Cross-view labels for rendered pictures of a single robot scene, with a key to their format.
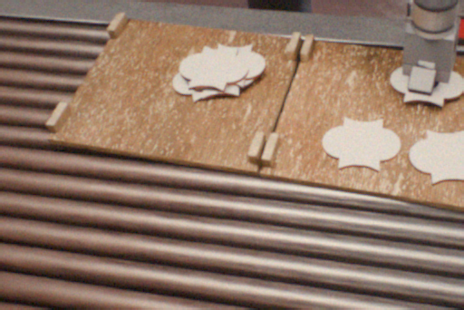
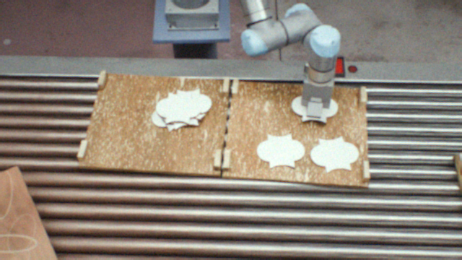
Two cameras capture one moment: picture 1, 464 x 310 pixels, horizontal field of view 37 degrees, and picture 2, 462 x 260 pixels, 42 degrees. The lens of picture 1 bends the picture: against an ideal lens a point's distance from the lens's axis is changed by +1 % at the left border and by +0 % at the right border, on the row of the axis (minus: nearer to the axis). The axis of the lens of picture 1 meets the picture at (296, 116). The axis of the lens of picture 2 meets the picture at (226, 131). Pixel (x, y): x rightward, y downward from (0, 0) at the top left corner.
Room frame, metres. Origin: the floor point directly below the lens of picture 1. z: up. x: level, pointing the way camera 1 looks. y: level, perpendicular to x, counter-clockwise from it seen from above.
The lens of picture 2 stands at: (-0.13, 0.25, 2.40)
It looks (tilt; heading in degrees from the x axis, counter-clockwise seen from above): 55 degrees down; 348
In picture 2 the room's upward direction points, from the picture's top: 2 degrees counter-clockwise
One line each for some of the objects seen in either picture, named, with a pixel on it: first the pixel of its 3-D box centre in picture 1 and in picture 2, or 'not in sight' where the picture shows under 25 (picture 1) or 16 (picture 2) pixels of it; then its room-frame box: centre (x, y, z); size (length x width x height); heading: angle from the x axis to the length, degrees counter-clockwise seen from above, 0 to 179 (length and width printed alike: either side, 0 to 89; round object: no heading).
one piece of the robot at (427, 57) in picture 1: (426, 52); (316, 92); (0.87, -0.24, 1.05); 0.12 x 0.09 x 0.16; 155
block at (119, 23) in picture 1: (117, 25); (102, 79); (1.16, 0.36, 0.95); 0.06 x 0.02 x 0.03; 161
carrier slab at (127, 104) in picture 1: (182, 88); (158, 122); (0.97, 0.22, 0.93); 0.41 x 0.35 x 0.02; 71
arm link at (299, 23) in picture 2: not in sight; (299, 27); (0.98, -0.21, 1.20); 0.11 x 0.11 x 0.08; 12
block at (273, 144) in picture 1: (271, 150); (227, 160); (0.77, 0.05, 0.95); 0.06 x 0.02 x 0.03; 161
